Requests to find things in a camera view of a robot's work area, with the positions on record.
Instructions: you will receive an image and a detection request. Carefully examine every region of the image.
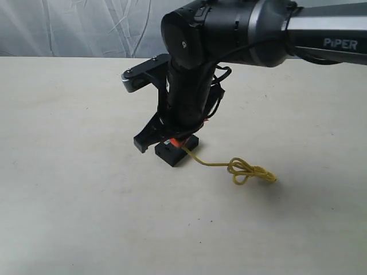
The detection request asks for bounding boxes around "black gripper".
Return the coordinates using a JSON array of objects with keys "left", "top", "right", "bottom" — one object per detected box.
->
[{"left": 134, "top": 85, "right": 225, "bottom": 152}]

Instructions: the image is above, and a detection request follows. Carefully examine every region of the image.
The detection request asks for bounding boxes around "yellow knotted string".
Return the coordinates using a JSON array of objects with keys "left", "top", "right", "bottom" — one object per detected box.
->
[{"left": 163, "top": 139, "right": 278, "bottom": 186}]

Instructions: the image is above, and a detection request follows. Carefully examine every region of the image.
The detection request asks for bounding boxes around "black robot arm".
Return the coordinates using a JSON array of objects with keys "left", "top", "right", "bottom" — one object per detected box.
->
[{"left": 122, "top": 1, "right": 366, "bottom": 152}]

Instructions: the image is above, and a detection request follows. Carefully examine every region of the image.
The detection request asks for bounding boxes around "black box with label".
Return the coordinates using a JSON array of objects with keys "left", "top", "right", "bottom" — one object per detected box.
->
[{"left": 154, "top": 135, "right": 200, "bottom": 167}]

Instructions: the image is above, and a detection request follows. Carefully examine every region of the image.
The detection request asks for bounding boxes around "white backdrop curtain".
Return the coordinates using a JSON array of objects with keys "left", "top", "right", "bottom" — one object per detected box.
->
[{"left": 0, "top": 0, "right": 367, "bottom": 58}]

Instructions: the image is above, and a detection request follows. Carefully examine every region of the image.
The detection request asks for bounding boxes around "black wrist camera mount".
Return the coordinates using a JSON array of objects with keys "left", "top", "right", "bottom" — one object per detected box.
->
[{"left": 121, "top": 54, "right": 170, "bottom": 93}]

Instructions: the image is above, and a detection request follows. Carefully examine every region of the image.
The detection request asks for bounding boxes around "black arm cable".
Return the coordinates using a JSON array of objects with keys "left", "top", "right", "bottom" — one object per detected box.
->
[{"left": 197, "top": 34, "right": 290, "bottom": 121}]

